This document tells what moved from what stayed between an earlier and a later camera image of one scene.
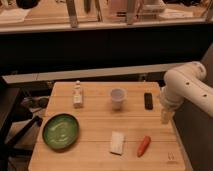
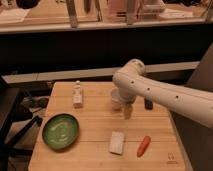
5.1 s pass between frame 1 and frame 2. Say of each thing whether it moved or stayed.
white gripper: moved
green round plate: stayed
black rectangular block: stayed
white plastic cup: stayed
